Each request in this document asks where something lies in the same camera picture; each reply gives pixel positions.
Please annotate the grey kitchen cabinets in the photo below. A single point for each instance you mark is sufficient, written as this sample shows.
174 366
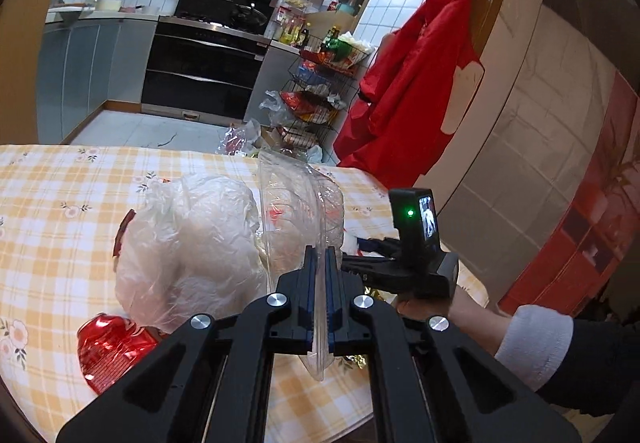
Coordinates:
85 68

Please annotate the black integrated stove oven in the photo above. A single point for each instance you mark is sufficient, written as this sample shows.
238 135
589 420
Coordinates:
200 68

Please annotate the black wok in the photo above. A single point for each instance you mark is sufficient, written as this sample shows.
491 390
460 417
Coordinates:
248 16

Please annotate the row of cooking oil bottles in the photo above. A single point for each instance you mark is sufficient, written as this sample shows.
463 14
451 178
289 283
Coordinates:
292 28

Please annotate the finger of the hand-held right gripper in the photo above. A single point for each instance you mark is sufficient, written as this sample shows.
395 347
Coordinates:
385 247
382 273

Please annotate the red printed carton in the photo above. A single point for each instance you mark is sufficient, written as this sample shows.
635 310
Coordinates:
590 233

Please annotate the white crumpled plastic bag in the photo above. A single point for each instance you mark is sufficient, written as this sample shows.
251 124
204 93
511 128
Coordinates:
274 105

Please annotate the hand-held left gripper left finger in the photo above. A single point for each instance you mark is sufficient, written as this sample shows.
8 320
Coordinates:
311 293

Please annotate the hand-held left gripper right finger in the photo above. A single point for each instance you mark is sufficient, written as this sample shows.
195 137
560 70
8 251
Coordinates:
331 303

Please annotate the white basin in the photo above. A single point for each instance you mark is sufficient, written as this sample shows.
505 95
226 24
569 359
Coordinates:
107 5

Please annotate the clear crumpled plastic bag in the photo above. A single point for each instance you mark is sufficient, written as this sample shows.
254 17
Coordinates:
240 138

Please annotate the red foil wrapper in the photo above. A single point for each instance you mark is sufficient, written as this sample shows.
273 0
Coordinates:
110 348

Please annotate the person's right forearm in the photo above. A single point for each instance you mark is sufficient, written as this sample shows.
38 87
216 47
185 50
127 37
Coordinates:
535 343

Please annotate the red hanging garment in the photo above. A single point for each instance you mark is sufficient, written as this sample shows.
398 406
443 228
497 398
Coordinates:
400 98

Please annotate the red snack packet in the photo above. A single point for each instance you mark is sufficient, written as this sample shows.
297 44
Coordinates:
125 233

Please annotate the clear plastic container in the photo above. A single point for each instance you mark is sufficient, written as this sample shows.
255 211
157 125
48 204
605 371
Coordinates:
290 203

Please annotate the person's right hand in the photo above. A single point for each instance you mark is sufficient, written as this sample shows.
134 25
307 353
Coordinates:
450 310

